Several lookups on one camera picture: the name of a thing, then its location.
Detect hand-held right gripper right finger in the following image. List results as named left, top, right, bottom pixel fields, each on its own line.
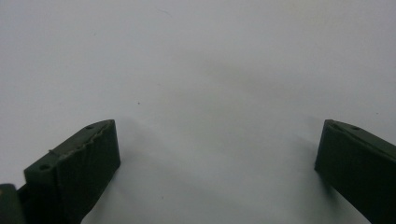
left=313, top=119, right=396, bottom=224

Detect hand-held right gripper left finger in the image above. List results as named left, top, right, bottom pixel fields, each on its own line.
left=23, top=119, right=121, bottom=224

